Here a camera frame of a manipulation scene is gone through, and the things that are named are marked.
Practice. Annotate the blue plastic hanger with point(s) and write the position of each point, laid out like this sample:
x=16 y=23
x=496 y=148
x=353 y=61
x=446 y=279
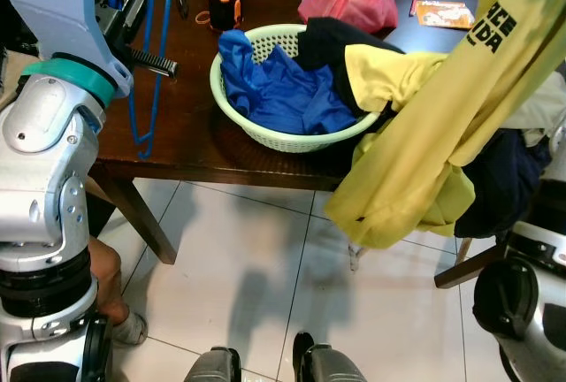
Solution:
x=161 y=46

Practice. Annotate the yellow shirt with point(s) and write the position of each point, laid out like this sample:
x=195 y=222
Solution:
x=416 y=161

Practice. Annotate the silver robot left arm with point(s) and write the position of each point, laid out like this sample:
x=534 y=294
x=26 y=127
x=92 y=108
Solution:
x=44 y=187

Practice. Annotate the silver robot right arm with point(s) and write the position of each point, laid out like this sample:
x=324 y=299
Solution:
x=517 y=298

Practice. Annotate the orange black tape measure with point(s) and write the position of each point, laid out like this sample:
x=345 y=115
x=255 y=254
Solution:
x=224 y=6

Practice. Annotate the dark brown wooden table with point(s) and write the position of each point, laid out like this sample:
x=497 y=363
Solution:
x=195 y=126

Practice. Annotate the orange printed packet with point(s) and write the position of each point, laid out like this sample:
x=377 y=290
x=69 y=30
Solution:
x=442 y=15

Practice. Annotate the plain black garment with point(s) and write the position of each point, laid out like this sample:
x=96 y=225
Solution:
x=327 y=42

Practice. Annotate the pink pen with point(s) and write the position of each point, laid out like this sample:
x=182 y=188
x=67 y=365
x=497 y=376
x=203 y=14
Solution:
x=412 y=3

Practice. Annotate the light green plastic basket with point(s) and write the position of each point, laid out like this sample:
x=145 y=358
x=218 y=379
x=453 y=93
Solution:
x=292 y=139

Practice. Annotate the navy blue garment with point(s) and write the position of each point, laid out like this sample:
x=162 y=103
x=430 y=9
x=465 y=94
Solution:
x=504 y=187

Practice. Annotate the person in blue shorts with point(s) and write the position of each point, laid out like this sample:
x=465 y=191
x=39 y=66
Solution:
x=110 y=285

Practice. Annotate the grey slipper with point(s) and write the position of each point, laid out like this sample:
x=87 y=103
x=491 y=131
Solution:
x=131 y=329

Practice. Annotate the grey robot left leg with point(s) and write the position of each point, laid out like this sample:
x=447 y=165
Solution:
x=212 y=366

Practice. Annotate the grey robot leg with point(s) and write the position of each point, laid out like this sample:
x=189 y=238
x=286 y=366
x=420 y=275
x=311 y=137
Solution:
x=332 y=364
x=212 y=366

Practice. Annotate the grey robot right leg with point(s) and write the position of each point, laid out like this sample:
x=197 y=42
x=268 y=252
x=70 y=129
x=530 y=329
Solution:
x=332 y=364

